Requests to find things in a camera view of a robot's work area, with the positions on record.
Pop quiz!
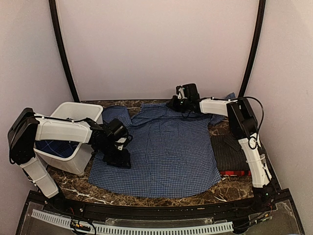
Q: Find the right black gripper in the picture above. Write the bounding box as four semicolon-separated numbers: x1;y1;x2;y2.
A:
167;95;191;113

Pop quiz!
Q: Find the folded black striped shirt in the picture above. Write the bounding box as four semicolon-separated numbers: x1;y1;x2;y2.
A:
211;134;249;171

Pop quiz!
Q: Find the left black frame post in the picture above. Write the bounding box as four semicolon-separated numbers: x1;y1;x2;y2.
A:
48;0;80;103

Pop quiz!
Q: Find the right black frame post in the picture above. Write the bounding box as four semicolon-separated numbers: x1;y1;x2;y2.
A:
238;0;266;97

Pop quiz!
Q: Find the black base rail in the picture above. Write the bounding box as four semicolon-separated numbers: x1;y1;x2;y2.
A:
16;189;305;235

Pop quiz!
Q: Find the black frame post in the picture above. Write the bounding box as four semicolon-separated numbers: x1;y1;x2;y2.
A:
238;0;266;97
48;0;80;103

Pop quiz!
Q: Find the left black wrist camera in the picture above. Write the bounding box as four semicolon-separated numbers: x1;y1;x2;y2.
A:
107;118;132;145

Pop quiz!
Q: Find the folded red plaid shirt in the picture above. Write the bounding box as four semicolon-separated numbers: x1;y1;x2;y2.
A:
219;170;251;177

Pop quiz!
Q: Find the white slotted cable duct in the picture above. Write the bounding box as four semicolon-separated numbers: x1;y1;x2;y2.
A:
31;210;234;235

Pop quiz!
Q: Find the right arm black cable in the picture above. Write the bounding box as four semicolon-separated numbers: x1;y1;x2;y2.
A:
241;96;265;150

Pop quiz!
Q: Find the white plastic bin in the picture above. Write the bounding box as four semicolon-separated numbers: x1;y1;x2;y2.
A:
34;102;103;175

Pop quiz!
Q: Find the dark blue plaid shirt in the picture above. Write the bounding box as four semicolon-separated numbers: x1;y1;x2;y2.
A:
35;140;79;158

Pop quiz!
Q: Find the blue checked long sleeve shirt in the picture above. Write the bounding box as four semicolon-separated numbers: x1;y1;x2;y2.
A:
88;103;224;198

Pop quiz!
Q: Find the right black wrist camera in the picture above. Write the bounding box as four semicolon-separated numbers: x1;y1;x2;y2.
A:
176;83;200;100

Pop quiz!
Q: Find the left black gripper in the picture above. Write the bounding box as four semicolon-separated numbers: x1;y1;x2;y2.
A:
96;140;131;168

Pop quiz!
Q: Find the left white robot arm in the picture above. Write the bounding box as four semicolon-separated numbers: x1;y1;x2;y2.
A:
7;108;132;213

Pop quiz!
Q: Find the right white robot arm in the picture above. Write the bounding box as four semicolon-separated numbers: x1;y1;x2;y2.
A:
167;95;272;188

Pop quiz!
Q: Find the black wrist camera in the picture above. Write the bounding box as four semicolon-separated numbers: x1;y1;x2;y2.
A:
107;118;132;145
176;83;200;100

